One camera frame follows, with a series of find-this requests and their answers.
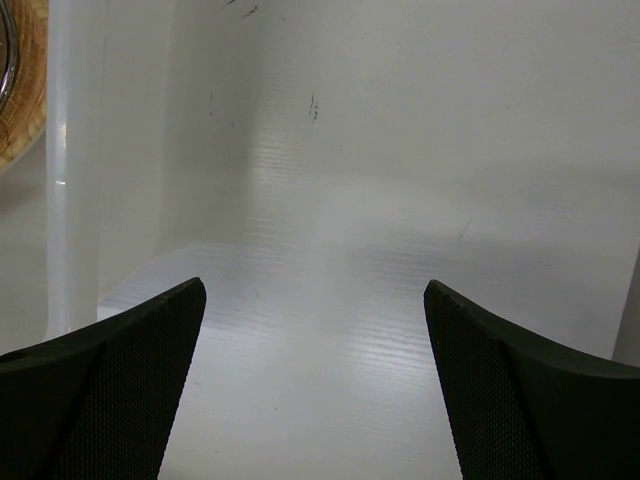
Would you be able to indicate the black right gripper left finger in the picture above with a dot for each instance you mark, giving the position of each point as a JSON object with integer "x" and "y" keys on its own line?
{"x": 100, "y": 402}

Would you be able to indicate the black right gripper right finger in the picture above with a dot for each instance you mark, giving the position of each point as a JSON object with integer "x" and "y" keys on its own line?
{"x": 521, "y": 406}

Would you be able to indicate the woven bamboo basket tray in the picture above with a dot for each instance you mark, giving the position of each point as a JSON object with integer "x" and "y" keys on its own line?
{"x": 23, "y": 118}

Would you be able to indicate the clear glass plate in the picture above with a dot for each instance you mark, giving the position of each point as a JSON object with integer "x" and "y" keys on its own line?
{"x": 9, "y": 52}

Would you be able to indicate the translucent plastic bin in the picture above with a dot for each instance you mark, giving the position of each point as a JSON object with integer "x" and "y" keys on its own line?
{"x": 80, "y": 211}

